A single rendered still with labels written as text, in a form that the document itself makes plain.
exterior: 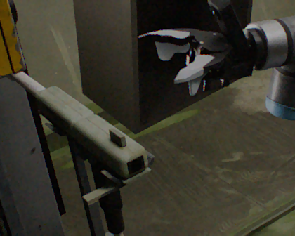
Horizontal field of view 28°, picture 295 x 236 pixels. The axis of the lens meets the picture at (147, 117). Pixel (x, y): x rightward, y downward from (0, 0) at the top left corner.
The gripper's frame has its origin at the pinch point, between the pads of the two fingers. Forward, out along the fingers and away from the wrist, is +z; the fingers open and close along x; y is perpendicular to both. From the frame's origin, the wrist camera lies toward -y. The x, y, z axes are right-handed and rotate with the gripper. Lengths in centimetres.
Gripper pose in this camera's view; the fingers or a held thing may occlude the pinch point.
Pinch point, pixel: (154, 55)
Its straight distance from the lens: 101.8
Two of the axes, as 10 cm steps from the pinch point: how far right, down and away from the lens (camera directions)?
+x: -4.0, -5.6, 7.2
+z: -9.2, 2.0, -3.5
